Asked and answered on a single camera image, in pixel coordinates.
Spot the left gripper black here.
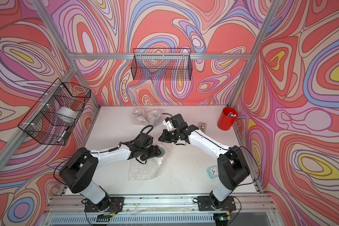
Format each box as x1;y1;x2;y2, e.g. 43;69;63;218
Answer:
140;144;163;162

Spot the bubble wrap sheet stack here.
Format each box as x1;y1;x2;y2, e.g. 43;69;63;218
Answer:
127;145;170;181

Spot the bubble wrap sheet around mug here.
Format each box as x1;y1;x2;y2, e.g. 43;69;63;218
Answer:
131;108;149;126

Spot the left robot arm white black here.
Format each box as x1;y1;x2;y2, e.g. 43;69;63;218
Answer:
59;141;164;213

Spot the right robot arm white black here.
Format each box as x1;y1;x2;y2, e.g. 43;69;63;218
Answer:
158;128;250;210

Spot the small green alarm clock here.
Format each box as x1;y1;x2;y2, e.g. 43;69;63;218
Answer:
207;166;219;179

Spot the red pen holder cup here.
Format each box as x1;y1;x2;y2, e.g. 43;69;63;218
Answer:
217;107;238;131

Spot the black marker in basket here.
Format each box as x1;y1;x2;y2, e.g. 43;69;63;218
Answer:
58;131;71;142

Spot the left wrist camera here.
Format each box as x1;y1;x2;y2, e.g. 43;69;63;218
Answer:
133;133;153;149

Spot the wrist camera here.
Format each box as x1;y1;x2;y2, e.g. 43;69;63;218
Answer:
163;113;188;131
133;133;153;149

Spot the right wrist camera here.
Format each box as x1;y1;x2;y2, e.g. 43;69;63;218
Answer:
163;113;188;131

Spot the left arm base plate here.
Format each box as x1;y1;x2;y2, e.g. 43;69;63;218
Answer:
82;197;125;214

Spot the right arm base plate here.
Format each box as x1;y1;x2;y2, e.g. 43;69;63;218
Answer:
193;195;236;212

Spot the black wire basket back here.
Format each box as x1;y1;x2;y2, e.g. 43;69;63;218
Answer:
131;48;193;82

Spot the black wire basket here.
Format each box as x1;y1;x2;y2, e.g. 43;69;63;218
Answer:
131;48;193;82
18;78;91;146

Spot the black wire basket left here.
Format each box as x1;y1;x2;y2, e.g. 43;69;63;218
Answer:
18;78;91;146

